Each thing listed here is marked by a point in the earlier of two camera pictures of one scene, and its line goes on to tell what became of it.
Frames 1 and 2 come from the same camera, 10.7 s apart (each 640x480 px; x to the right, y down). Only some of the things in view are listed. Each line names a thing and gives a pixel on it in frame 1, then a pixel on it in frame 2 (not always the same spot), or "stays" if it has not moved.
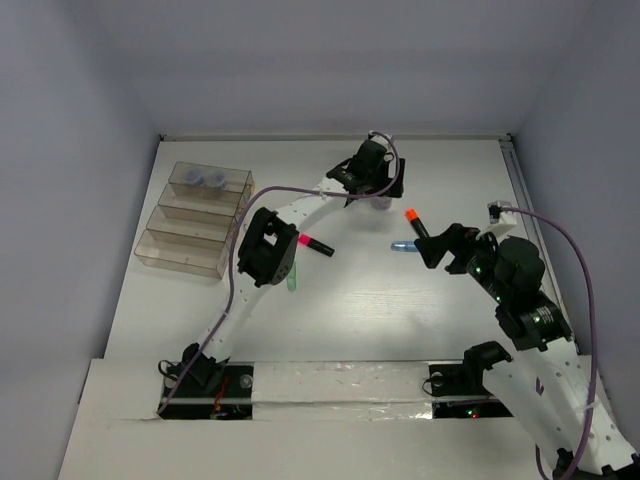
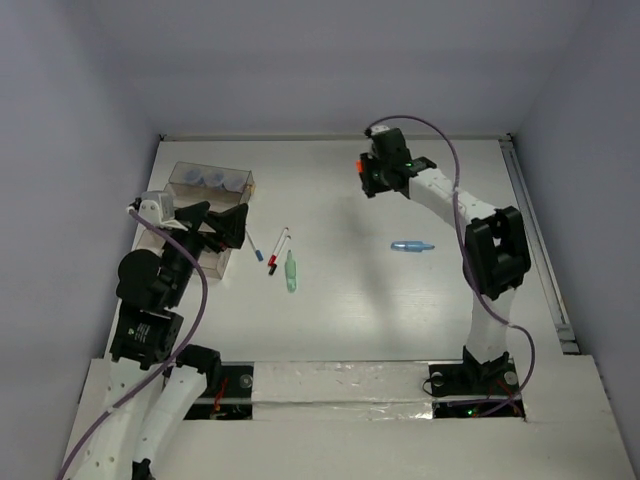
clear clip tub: [380, 203] to [235, 181]
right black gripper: [456, 236] to [370, 186]
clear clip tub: [214, 178] stays
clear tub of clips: [195, 177] stays
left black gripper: [386, 182] to [232, 224]
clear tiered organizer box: [192, 227] stays
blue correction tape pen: [404, 246] stays
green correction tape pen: [292, 278] stays
